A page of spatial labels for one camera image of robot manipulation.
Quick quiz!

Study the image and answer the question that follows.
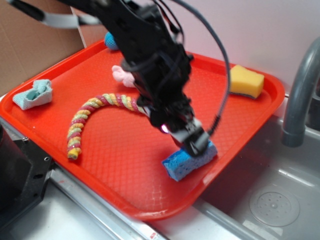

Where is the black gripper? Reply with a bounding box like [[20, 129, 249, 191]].
[[137, 93, 210, 157]]

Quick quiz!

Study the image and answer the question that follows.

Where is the blue sponge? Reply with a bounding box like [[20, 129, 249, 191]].
[[162, 141, 218, 182]]

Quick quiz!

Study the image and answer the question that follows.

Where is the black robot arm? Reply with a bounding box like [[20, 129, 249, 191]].
[[10, 0, 209, 157]]

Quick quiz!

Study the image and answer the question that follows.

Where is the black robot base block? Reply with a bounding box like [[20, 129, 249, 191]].
[[0, 126, 52, 230]]

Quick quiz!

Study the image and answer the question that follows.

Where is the yellow sponge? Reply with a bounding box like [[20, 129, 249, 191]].
[[229, 65, 265, 99]]

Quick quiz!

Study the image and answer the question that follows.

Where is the pink plush bunny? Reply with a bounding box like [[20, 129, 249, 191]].
[[111, 65, 135, 88]]

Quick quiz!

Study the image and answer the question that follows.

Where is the grey toy sink basin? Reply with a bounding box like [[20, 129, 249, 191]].
[[201, 118, 320, 240]]

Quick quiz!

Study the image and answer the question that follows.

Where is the grey faucet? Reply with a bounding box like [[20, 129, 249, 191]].
[[281, 38, 320, 148]]

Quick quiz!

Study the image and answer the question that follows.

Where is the red plastic tray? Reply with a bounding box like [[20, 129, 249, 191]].
[[0, 41, 285, 221]]

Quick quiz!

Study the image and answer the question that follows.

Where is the blue crocheted ball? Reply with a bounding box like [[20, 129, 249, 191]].
[[104, 32, 119, 51]]

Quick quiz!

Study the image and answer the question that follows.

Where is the light blue folded cloth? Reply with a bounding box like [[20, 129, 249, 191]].
[[12, 79, 53, 110]]

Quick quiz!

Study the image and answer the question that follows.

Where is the brown cardboard panel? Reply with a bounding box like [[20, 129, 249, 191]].
[[0, 0, 85, 97]]

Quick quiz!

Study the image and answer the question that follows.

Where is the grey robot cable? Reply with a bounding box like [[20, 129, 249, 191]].
[[172, 0, 231, 137]]

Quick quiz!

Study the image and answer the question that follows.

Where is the multicolour twisted rope toy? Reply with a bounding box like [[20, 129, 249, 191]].
[[66, 93, 146, 161]]

